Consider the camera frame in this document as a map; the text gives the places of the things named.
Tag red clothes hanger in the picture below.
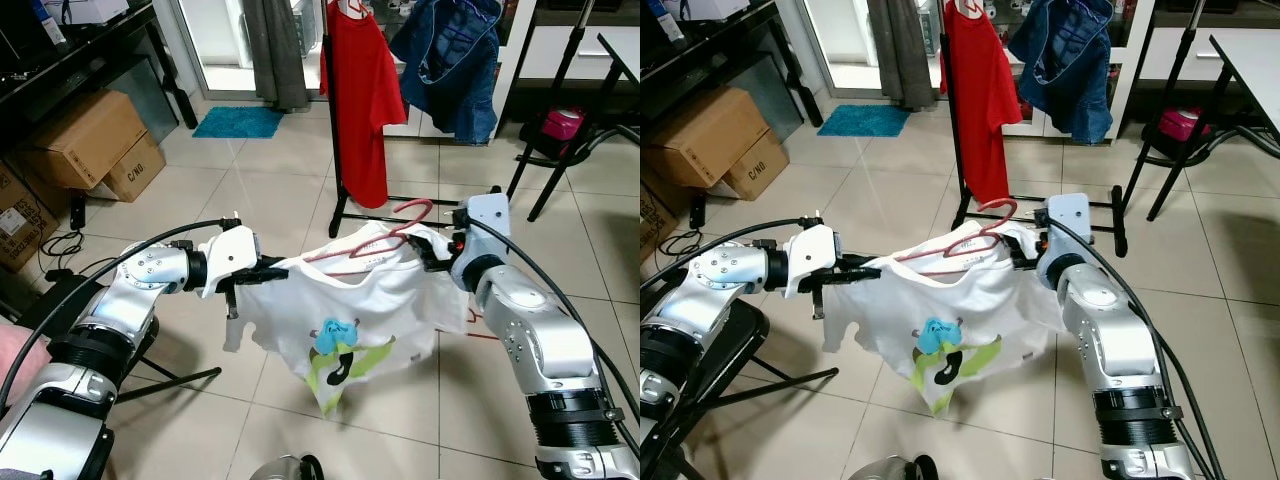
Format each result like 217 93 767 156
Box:
893 198 1019 266
303 198 436 276

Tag white T-shirt green print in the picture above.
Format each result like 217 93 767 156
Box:
222 222 471 416
825 222 1066 416

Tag black clothes rack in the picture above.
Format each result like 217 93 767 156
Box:
320 30 506 241
940 30 1131 259

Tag cardboard box black lettering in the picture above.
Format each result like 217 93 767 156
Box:
722 128 791 201
100 130 168 203

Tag teal floor mat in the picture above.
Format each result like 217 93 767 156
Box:
817 105 911 138
192 105 286 140

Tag red T-shirt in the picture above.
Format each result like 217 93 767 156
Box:
320 0 409 209
940 0 1023 206

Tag blue denim jacket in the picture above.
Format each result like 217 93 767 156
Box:
390 0 503 146
1008 0 1116 146

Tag pink bag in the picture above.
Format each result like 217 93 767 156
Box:
1160 106 1211 143
540 106 588 143

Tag large plain cardboard box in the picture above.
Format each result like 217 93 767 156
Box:
650 85 769 181
18 88 151 193

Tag cardboard box white label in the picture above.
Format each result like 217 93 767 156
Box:
0 165 59 273
640 185 681 251

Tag grey curtain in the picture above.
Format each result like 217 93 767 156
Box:
868 0 941 111
240 0 311 111

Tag white display cabinet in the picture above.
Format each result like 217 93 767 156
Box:
1110 0 1280 111
500 0 641 111

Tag white framed glass door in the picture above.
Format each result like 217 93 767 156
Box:
165 0 331 101
795 0 946 96

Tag black tripod stand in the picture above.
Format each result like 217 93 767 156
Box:
505 0 641 223
1120 0 1280 223

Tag black metal shelf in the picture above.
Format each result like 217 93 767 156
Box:
0 0 198 131
640 0 826 129

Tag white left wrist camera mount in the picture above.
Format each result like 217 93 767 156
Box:
198 225 263 299
782 225 843 299

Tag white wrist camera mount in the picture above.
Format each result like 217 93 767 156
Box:
782 225 843 299
198 225 263 299
463 190 513 263
1045 192 1093 263

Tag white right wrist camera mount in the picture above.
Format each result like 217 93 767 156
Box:
463 190 513 263
1045 192 1093 263

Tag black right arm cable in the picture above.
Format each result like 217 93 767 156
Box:
1050 218 1226 480
468 218 641 451

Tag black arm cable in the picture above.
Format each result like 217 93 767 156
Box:
0 213 241 411
640 215 823 291
468 218 641 451
1050 218 1226 480

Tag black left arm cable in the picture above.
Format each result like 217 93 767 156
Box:
640 215 823 291
0 213 241 411

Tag black floor cables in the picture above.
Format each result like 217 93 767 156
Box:
665 195 713 259
40 195 93 283

